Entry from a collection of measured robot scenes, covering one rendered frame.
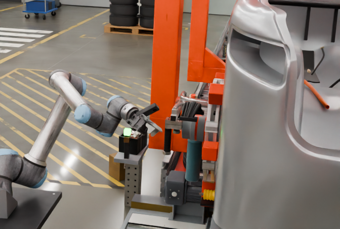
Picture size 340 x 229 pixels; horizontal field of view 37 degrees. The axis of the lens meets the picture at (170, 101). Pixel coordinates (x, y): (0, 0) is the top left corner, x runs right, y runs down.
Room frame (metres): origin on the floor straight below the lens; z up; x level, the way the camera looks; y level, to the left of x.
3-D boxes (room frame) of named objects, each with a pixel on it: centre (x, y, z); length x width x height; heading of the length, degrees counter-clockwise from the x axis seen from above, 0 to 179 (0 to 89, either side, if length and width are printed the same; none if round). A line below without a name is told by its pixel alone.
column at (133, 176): (3.36, 0.24, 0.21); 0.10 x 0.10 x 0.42; 81
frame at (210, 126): (2.67, -0.26, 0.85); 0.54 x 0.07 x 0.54; 171
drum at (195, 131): (2.68, -0.19, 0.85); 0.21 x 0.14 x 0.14; 81
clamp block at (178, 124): (2.53, -0.03, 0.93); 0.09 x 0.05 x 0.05; 81
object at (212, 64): (5.09, -0.59, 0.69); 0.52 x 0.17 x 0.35; 81
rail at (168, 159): (4.46, -0.19, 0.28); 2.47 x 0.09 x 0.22; 171
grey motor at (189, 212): (2.99, -0.21, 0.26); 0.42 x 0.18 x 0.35; 81
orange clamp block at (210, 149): (2.36, -0.21, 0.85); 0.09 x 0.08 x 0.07; 171
